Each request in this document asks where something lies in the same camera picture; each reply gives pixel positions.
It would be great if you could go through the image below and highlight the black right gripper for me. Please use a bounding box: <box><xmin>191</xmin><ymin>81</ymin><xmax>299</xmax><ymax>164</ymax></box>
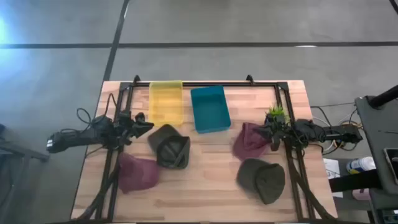
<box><xmin>253</xmin><ymin>113</ymin><xmax>295</xmax><ymax>152</ymax></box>

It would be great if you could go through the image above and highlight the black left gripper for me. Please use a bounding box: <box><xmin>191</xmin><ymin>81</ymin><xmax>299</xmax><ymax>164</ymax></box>
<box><xmin>116</xmin><ymin>110</ymin><xmax>155</xmax><ymax>147</ymax></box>

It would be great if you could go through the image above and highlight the maroon cap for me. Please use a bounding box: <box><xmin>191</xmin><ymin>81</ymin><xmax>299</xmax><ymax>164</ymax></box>
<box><xmin>117</xmin><ymin>152</ymin><xmax>161</xmax><ymax>195</ymax></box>
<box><xmin>231</xmin><ymin>121</ymin><xmax>273</xmax><ymax>162</ymax></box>

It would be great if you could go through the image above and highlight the olive green cap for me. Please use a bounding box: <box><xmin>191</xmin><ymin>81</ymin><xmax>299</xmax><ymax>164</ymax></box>
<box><xmin>147</xmin><ymin>123</ymin><xmax>191</xmax><ymax>170</ymax></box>
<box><xmin>235</xmin><ymin>157</ymin><xmax>286</xmax><ymax>205</ymax></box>

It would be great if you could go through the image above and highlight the small green potted plant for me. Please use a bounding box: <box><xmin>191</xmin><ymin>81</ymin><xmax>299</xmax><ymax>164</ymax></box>
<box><xmin>266</xmin><ymin>105</ymin><xmax>289</xmax><ymax>124</ymax></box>

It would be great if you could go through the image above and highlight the yellow translucent plastic bin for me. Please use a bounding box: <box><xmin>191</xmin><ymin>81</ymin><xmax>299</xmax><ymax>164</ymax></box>
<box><xmin>148</xmin><ymin>80</ymin><xmax>184</xmax><ymax>127</ymax></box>

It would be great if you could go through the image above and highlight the blue plastic bin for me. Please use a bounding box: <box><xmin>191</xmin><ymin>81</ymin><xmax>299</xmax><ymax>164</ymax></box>
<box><xmin>190</xmin><ymin>85</ymin><xmax>232</xmax><ymax>134</ymax></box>

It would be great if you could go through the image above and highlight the white paper sheet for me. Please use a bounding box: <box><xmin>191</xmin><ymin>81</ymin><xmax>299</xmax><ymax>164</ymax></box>
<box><xmin>323</xmin><ymin>157</ymin><xmax>345</xmax><ymax>198</ymax></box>

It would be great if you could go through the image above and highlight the white spray can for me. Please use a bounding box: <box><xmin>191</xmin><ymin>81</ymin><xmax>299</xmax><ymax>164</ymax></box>
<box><xmin>346</xmin><ymin>156</ymin><xmax>377</xmax><ymax>175</ymax></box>

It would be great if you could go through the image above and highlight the grey side cart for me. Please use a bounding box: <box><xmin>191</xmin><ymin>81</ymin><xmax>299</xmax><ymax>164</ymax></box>
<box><xmin>354</xmin><ymin>95</ymin><xmax>398</xmax><ymax>195</ymax></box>

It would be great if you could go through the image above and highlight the pink object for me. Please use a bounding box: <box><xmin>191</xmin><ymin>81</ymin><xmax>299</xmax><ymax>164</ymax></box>
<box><xmin>351</xmin><ymin>188</ymin><xmax>373</xmax><ymax>202</ymax></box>

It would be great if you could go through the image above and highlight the black pole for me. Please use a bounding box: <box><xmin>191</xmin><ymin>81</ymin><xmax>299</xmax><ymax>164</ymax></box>
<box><xmin>368</xmin><ymin>84</ymin><xmax>398</xmax><ymax>110</ymax></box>

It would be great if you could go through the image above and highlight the black floor stand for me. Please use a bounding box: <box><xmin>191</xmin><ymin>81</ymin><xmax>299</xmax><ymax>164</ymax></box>
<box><xmin>0</xmin><ymin>124</ymin><xmax>50</xmax><ymax>224</ymax></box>

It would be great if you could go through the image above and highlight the dark tablet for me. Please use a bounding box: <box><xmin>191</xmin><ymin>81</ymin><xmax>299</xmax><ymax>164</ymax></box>
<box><xmin>382</xmin><ymin>147</ymin><xmax>398</xmax><ymax>184</ymax></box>

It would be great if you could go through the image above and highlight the white cable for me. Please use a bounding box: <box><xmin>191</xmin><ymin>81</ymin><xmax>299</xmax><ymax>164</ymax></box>
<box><xmin>312</xmin><ymin>115</ymin><xmax>343</xmax><ymax>152</ymax></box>

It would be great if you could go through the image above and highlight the black metal table frame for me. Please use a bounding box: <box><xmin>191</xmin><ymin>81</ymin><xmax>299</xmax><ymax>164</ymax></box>
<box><xmin>74</xmin><ymin>74</ymin><xmax>336</xmax><ymax>223</ymax></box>

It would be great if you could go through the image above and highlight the black floor cable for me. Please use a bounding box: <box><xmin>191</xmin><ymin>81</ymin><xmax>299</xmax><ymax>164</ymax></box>
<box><xmin>310</xmin><ymin>101</ymin><xmax>357</xmax><ymax>125</ymax></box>

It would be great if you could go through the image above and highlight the black strap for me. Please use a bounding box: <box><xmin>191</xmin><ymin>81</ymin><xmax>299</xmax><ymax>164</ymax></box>
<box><xmin>328</xmin><ymin>169</ymin><xmax>383</xmax><ymax>193</ymax></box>

